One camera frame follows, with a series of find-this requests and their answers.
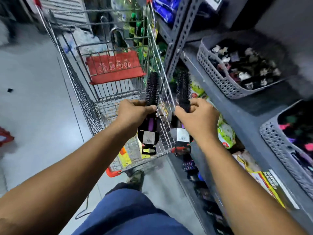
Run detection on person's right hand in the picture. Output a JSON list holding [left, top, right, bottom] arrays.
[[174, 97, 220, 142]]

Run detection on person's left hand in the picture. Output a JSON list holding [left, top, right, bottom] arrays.
[[115, 99, 157, 140]]

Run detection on black round hairbrush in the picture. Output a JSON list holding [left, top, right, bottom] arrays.
[[137, 72, 161, 156], [170, 71, 194, 154]]

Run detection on person's left forearm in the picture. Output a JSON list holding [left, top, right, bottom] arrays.
[[0, 120, 134, 235]]

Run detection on person's right forearm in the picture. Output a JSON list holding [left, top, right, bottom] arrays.
[[194, 134, 307, 235]]

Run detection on green white snack packet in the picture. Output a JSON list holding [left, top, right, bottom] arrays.
[[217, 114, 237, 149]]

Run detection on red cart child seat flap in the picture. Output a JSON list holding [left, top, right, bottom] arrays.
[[86, 50, 147, 85]]

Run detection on grey metal shelf rack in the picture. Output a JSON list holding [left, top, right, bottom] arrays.
[[156, 0, 313, 235]]

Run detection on grey perforated plastic basket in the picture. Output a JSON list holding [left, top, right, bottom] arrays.
[[260, 100, 313, 200], [197, 29, 297, 100]]

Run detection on person's camouflage shoe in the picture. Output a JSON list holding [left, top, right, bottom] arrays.
[[126, 169, 145, 192]]

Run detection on row of green bottles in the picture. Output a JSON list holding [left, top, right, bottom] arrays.
[[123, 11, 153, 69]]

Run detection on pile of hair claw clips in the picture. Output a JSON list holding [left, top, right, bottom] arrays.
[[209, 39, 283, 91]]

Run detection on person's blue trouser leg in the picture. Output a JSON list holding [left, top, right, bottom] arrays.
[[72, 183, 194, 235]]

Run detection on blue plastic packets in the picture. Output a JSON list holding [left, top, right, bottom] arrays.
[[152, 0, 182, 23]]

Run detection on yellow printed box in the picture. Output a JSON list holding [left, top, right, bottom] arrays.
[[232, 152, 300, 209]]

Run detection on pile of colourful hair clips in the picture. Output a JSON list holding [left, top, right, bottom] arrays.
[[278, 101, 313, 173]]

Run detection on red plastic object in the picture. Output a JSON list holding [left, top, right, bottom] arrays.
[[0, 127, 15, 148]]

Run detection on metal wire shopping cart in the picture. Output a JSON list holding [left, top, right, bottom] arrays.
[[33, 0, 192, 178]]

